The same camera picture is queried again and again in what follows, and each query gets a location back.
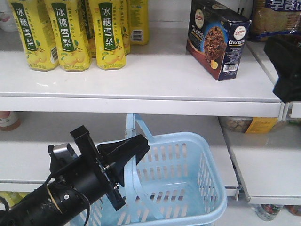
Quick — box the white store shelving unit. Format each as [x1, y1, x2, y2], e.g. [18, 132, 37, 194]
[0, 0, 301, 204]

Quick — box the light blue shopping basket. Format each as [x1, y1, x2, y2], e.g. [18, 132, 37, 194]
[68, 113, 228, 226]

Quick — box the yellow label snack jar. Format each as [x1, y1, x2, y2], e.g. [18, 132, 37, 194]
[219, 116, 280, 134]

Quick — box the breakfast biscuit package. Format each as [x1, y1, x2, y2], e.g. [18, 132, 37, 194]
[250, 0, 301, 41]

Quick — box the white bottle top left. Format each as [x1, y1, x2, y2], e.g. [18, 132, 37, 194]
[0, 0, 18, 32]

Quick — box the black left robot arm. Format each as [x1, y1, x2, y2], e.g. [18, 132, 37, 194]
[0, 126, 150, 226]

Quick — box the yellow pear drink bottle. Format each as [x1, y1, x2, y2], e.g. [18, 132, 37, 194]
[8, 0, 59, 71]
[89, 0, 126, 70]
[45, 0, 92, 72]
[127, 0, 150, 45]

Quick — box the dark blue cookie box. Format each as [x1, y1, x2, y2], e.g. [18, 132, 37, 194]
[186, 0, 252, 81]

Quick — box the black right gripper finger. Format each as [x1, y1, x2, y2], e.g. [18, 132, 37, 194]
[264, 36, 301, 103]

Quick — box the yellow pear drink bottle left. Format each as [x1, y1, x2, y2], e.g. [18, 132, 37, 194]
[8, 0, 59, 71]

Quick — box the yellow pear drink bottle right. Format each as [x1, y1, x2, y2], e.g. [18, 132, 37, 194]
[89, 0, 126, 70]

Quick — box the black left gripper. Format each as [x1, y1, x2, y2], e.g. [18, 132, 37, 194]
[50, 125, 151, 211]

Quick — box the yellow pear drink bottle rear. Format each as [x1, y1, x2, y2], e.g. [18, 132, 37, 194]
[127, 0, 150, 45]

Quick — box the clear bottle bottom right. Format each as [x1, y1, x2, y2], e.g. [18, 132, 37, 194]
[255, 204, 284, 221]

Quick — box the yellow pear drink bottle middle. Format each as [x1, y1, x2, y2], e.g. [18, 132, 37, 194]
[45, 0, 92, 72]

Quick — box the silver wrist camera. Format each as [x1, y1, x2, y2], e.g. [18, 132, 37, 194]
[53, 143, 78, 164]

